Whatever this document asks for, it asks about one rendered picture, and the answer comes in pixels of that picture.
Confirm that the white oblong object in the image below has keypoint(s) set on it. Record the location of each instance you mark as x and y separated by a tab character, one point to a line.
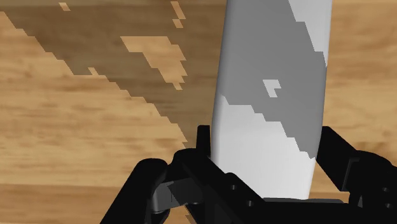
266	108

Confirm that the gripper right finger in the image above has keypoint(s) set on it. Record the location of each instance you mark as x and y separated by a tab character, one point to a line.
356	170

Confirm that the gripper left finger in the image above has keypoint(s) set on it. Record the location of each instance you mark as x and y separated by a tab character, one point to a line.
192	173

